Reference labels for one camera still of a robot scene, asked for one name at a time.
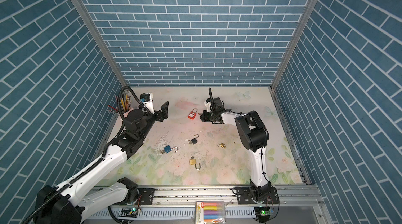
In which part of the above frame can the red padlock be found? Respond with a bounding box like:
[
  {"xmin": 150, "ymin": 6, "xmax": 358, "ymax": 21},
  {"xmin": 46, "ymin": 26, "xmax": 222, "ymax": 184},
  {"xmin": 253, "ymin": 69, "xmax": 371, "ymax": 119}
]
[{"xmin": 188, "ymin": 108, "xmax": 198, "ymax": 120}]

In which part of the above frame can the black padlock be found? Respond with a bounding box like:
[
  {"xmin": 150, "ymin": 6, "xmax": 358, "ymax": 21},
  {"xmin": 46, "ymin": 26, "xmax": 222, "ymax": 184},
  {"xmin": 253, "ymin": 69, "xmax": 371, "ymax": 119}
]
[{"xmin": 188, "ymin": 134, "xmax": 200, "ymax": 144}]

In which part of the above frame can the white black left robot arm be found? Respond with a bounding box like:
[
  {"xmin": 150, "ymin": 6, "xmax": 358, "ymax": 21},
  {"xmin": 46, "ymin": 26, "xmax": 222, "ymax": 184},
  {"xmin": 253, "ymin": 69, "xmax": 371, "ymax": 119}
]
[{"xmin": 23, "ymin": 102, "xmax": 169, "ymax": 224}]

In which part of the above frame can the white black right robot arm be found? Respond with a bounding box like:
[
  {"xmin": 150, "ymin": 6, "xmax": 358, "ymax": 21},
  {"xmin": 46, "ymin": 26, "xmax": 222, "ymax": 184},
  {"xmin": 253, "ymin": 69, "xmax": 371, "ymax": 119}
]
[{"xmin": 200, "ymin": 97, "xmax": 279, "ymax": 204}]

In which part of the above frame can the blue padlock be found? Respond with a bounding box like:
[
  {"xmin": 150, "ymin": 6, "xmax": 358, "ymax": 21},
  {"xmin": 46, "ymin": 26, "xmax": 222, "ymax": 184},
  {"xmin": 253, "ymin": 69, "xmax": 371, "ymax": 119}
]
[{"xmin": 161, "ymin": 145, "xmax": 179, "ymax": 154}]

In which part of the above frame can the coloured pencils bundle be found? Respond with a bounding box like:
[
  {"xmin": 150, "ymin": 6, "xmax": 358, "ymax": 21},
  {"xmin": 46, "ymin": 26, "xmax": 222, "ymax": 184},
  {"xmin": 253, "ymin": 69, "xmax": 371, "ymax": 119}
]
[{"xmin": 107, "ymin": 94, "xmax": 131, "ymax": 114}]

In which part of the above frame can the small brass padlock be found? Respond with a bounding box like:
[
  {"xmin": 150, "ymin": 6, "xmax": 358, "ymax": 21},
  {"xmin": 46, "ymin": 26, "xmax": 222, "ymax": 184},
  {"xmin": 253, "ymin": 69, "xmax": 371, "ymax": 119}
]
[{"xmin": 217, "ymin": 143, "xmax": 227, "ymax": 149}]

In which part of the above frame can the marker pen box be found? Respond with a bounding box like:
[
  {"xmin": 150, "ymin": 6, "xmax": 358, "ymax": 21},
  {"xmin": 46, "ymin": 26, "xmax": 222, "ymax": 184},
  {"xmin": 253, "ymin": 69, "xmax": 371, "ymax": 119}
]
[{"xmin": 194, "ymin": 201, "xmax": 226, "ymax": 224}]

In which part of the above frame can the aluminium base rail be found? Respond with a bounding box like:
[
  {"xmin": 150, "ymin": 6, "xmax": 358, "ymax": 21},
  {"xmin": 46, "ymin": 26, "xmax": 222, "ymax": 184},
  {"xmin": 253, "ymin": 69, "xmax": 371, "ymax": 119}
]
[{"xmin": 111, "ymin": 184, "xmax": 332, "ymax": 224}]

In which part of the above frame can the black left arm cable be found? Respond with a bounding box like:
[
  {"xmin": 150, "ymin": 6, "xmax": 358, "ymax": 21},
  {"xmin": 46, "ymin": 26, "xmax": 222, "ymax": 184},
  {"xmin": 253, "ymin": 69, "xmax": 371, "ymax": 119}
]
[{"xmin": 21, "ymin": 86, "xmax": 148, "ymax": 224}]

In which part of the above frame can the aluminium corner post left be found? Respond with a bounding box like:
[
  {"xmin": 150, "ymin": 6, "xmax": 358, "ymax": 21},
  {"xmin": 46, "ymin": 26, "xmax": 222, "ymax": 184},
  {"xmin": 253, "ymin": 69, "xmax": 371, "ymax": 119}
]
[{"xmin": 71, "ymin": 0, "xmax": 128, "ymax": 86}]

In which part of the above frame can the aluminium corner post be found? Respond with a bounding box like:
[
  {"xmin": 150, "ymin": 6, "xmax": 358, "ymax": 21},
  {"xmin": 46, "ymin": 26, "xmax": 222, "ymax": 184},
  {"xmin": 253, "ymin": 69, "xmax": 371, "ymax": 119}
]
[
  {"xmin": 71, "ymin": 0, "xmax": 128, "ymax": 86},
  {"xmin": 271, "ymin": 0, "xmax": 318, "ymax": 91}
]

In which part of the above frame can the aluminium corner post right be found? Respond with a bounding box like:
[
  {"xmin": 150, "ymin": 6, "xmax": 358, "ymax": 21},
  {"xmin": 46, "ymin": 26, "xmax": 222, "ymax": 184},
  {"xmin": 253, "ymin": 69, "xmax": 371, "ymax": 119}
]
[{"xmin": 271, "ymin": 0, "xmax": 318, "ymax": 91}]

